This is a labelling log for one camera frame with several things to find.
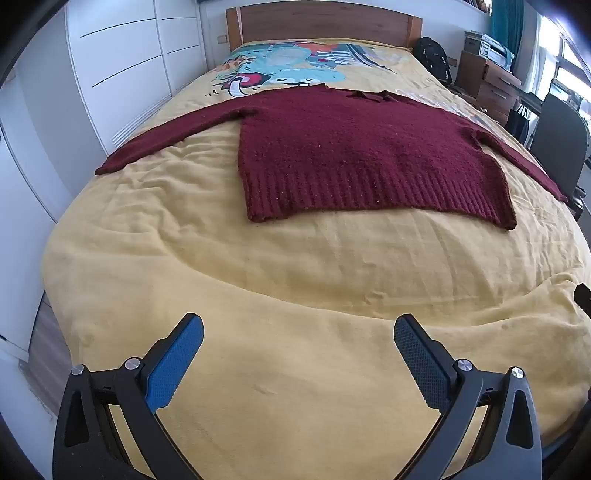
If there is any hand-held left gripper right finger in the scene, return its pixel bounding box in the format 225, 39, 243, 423
394, 314, 543, 480

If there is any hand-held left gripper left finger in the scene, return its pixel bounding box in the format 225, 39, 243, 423
52, 312, 205, 480

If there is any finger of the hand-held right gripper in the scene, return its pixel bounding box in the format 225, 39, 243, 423
573, 283, 591, 320

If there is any maroon knitted sweater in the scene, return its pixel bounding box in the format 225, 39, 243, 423
95, 84, 568, 230

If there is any yellow printed blanket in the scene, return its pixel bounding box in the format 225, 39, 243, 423
41, 39, 591, 480

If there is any dark office chair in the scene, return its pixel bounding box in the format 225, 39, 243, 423
529, 92, 591, 220

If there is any black paper bag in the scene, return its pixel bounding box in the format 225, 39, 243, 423
505, 104, 536, 144

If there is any wooden drawer cabinet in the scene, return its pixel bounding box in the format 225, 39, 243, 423
455, 50, 527, 125

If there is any window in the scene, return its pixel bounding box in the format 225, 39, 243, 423
536, 14, 591, 121

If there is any grey printer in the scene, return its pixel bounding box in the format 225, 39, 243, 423
463, 30, 515, 72

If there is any black backpack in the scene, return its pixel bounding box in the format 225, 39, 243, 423
411, 37, 452, 85

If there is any teal curtain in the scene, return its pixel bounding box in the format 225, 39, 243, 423
489, 0, 525, 70

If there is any white wardrobe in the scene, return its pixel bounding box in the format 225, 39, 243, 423
0, 0, 208, 370

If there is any wooden headboard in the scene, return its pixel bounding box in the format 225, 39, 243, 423
226, 4, 424, 51

